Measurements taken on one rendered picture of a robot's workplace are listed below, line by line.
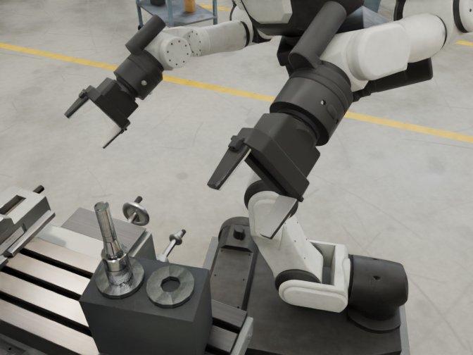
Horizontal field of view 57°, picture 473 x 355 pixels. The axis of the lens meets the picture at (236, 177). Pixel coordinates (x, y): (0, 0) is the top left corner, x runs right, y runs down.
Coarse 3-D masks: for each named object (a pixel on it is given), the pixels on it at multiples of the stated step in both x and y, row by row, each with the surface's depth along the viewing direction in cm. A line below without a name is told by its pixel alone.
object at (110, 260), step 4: (124, 244) 80; (124, 248) 79; (104, 252) 79; (120, 252) 79; (124, 252) 79; (104, 256) 78; (108, 256) 78; (112, 256) 78; (116, 256) 78; (120, 256) 78; (124, 256) 78; (104, 260) 77; (108, 260) 77; (112, 260) 77; (116, 260) 77; (120, 260) 78; (108, 264) 78; (112, 264) 78
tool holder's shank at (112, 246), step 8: (96, 208) 71; (104, 208) 71; (96, 216) 72; (104, 216) 72; (104, 224) 73; (112, 224) 74; (104, 232) 74; (112, 232) 75; (104, 240) 76; (112, 240) 76; (104, 248) 77; (112, 248) 76; (120, 248) 78
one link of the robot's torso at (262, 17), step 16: (256, 0) 82; (272, 0) 79; (288, 0) 77; (304, 0) 76; (320, 0) 76; (336, 0) 78; (352, 0) 81; (256, 16) 85; (272, 16) 81; (288, 16) 79; (304, 16) 78; (272, 32) 89; (288, 32) 86
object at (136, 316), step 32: (96, 288) 83; (128, 288) 81; (160, 288) 81; (192, 288) 81; (96, 320) 84; (128, 320) 81; (160, 320) 79; (192, 320) 78; (128, 352) 90; (160, 352) 87; (192, 352) 84
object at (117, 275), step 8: (128, 256) 80; (104, 264) 78; (120, 264) 78; (128, 264) 80; (112, 272) 79; (120, 272) 79; (128, 272) 81; (112, 280) 81; (120, 280) 81; (128, 280) 82
